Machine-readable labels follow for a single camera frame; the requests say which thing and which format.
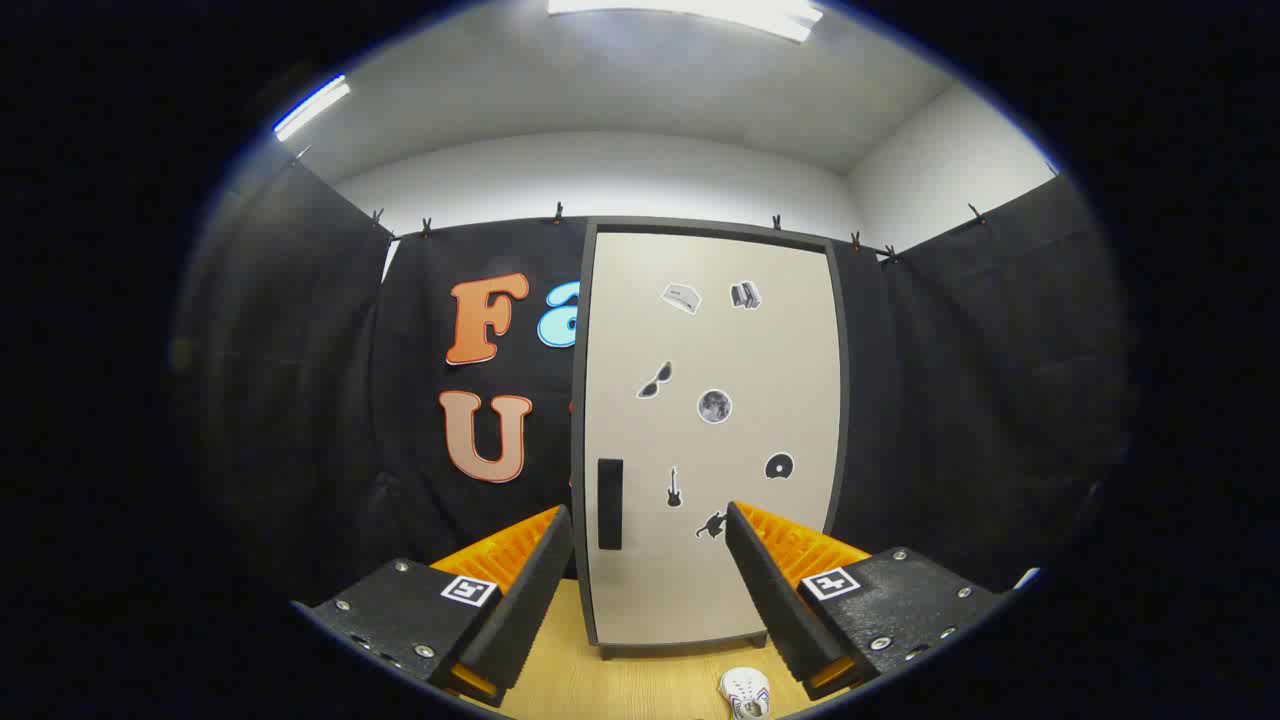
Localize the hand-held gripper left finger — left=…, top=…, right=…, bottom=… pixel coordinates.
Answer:
left=290, top=505, right=574, bottom=708

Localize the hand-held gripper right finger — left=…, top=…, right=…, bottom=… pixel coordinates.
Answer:
left=725, top=501, right=1011, bottom=701

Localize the white striped shoe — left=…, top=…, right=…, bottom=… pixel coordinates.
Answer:
left=718, top=668, right=773, bottom=719

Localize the dark grey shoe cabinet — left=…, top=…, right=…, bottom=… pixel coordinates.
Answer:
left=570, top=215, right=851, bottom=661

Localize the black backdrop cloth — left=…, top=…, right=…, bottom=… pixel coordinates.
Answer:
left=175, top=160, right=1136, bottom=601

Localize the row of black cloth clips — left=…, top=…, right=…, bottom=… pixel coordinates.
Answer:
left=290, top=145, right=991, bottom=266

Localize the ceiling light panel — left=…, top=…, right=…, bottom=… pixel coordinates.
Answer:
left=548, top=0, right=823, bottom=43
left=273, top=75, right=352, bottom=142

